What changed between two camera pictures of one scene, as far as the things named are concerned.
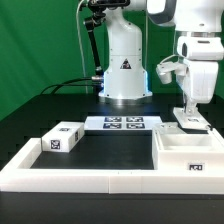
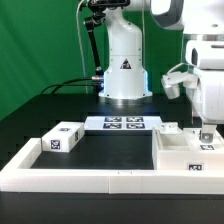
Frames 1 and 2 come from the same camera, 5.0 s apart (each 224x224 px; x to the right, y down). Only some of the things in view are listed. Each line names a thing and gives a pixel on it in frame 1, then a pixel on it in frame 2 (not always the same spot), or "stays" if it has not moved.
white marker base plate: x=120 y=125 stays
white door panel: x=191 y=121 -> x=192 y=144
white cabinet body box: x=187 y=152 stays
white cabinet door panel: x=169 y=128 stays
